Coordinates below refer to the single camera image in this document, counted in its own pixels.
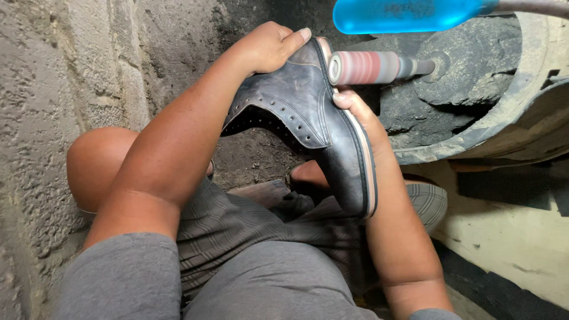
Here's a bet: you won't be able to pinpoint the person's right hand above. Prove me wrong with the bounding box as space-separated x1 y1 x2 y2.
332 87 391 154

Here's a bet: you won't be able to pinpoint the person's left hand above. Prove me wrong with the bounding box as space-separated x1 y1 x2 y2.
228 21 312 77

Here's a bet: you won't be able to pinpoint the black leather shoe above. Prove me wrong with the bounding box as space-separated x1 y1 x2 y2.
221 37 379 220

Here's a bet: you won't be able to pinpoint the pink sanding drum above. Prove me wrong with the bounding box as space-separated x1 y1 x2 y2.
327 51 402 86

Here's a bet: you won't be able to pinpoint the grey metal drum shaft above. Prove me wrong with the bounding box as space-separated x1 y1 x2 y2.
398 56 437 81

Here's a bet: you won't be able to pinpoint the person's right leg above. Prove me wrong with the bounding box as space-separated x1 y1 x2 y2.
288 159 332 189

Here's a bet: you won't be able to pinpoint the person's leg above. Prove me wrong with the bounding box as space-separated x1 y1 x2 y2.
66 126 215 215
288 159 332 189

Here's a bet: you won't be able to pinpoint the blue sanding drum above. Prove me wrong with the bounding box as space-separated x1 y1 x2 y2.
332 0 500 36

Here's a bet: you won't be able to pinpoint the dusty grey machine hood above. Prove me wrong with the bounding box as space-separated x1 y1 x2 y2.
344 12 569 166

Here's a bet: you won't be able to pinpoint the brown wooden seat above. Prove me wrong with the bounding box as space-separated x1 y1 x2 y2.
228 179 292 209

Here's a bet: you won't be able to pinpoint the grey plaid shorts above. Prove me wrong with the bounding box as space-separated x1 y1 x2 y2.
177 177 449 308

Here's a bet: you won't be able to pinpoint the cream machine base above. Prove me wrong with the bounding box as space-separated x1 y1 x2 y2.
401 158 569 312

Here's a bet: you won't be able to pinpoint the grey shirt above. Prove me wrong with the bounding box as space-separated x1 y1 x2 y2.
50 232 463 320

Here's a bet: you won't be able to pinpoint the grey metal rod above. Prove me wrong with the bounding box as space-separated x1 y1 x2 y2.
482 0 569 21

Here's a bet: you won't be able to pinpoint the person's left leg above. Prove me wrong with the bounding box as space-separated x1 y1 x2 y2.
66 126 215 215

